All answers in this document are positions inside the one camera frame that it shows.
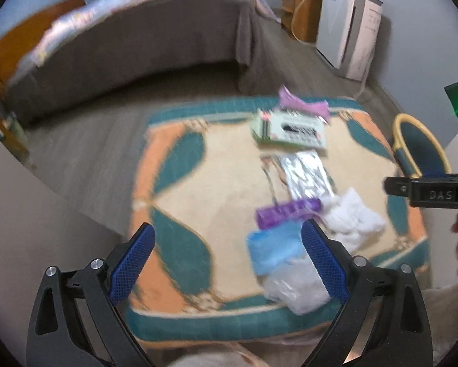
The green white medicine box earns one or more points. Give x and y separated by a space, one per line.
289 128

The white tissue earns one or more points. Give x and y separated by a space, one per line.
348 220

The white air purifier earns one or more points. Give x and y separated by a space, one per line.
347 35

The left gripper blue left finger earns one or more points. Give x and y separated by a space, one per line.
126 262

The blue crumpled glove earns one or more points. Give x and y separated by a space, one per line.
270 248

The yellow teal trash bin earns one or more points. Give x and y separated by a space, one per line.
416 150

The purple plastic tube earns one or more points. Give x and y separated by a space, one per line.
271 216

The clear plastic bag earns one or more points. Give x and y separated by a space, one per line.
298 286

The wooden nightstand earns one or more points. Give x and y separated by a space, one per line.
300 18

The bed with brown cover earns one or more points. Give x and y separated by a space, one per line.
150 38

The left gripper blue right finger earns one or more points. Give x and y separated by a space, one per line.
330 259

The teal orange patterned rug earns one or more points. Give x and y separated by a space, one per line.
226 186

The silver foil wrapper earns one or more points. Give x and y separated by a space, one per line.
305 175

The pink crumpled wrapper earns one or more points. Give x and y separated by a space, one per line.
288 101

